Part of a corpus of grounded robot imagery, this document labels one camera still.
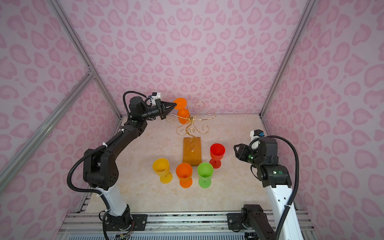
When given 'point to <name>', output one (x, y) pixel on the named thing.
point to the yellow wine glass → (161, 167)
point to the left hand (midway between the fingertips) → (176, 102)
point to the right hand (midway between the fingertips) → (238, 146)
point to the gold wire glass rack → (190, 128)
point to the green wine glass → (205, 171)
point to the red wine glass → (217, 151)
